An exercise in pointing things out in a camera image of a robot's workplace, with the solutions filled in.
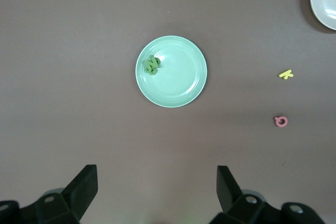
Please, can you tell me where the brown table cover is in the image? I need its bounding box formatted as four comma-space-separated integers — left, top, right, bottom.
0, 0, 336, 224

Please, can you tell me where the yellow foam letter K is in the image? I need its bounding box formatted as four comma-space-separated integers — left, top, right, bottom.
278, 69, 294, 80

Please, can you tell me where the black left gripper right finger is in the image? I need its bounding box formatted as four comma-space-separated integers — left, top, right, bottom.
209, 165, 325, 224

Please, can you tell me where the red foam letter Q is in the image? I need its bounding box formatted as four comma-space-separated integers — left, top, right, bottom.
273, 115, 289, 128

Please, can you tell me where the green plate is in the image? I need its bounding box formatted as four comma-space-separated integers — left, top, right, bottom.
135, 35, 208, 109

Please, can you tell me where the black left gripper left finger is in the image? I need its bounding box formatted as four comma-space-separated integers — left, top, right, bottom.
0, 164, 99, 224

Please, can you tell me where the green foam letter N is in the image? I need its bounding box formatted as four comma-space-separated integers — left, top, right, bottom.
145, 55, 161, 72

